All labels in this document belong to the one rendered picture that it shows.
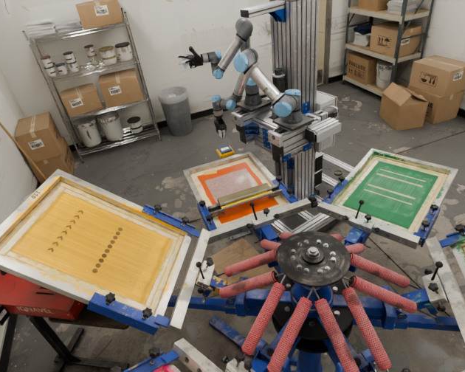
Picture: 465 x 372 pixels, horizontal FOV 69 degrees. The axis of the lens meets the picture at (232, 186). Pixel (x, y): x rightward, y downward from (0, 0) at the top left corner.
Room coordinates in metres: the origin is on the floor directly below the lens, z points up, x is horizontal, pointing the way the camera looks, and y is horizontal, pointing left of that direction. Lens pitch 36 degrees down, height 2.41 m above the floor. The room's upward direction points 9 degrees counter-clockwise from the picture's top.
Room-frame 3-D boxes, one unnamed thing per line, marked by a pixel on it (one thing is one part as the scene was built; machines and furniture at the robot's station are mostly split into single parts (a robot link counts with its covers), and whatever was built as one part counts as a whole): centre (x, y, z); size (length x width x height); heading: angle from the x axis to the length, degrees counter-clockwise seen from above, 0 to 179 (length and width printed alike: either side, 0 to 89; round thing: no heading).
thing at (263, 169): (1.95, -0.01, 0.97); 0.79 x 0.58 x 0.04; 15
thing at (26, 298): (1.30, 1.08, 1.06); 0.61 x 0.46 x 0.12; 75
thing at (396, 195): (1.58, -0.93, 1.05); 1.08 x 0.61 x 0.23; 135
